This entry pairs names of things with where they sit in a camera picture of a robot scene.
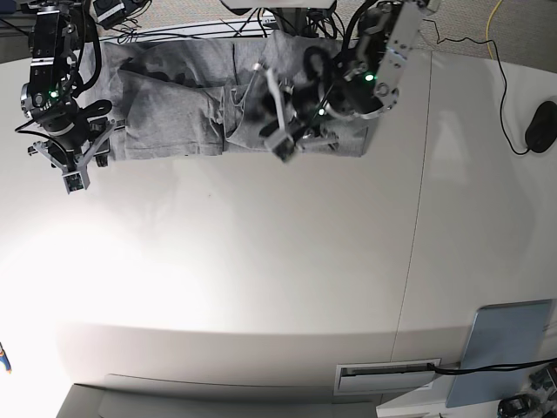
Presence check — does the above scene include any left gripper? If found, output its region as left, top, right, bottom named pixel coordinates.
left=244, top=63, right=339, bottom=151

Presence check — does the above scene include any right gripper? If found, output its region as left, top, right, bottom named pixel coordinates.
left=26, top=118, right=125, bottom=174

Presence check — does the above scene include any grey T-shirt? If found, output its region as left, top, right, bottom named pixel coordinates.
left=73, top=30, right=369, bottom=163

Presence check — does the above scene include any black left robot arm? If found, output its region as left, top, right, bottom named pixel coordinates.
left=254, top=1, right=440, bottom=161

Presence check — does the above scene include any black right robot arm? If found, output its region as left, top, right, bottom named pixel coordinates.
left=17, top=1, right=267, bottom=179

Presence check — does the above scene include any black computer mouse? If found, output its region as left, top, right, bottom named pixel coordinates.
left=525, top=100, right=557, bottom=154

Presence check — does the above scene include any grey laptop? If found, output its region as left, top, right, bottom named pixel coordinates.
left=446, top=300, right=553, bottom=408

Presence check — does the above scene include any black blue device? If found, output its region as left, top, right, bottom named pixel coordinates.
left=497, top=394, right=539, bottom=418

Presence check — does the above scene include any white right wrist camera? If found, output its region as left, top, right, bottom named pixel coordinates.
left=62, top=170, right=90, bottom=194

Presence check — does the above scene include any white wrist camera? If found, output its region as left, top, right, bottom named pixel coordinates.
left=62, top=170, right=90, bottom=194
left=265, top=130, right=296, bottom=163

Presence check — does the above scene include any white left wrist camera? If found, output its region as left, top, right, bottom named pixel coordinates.
left=265, top=130, right=296, bottom=163

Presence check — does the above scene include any black camera box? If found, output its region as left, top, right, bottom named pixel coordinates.
left=92, top=0, right=125, bottom=25

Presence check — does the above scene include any black mouse cable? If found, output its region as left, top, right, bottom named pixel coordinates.
left=421, top=17, right=533, bottom=156

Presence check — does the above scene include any yellow cable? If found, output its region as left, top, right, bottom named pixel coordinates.
left=486, top=0, right=504, bottom=60

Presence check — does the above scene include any white table cable tray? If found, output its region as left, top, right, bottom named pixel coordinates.
left=333, top=358, right=440, bottom=396

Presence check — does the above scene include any black power cable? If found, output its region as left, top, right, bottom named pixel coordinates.
left=430, top=357, right=557, bottom=376

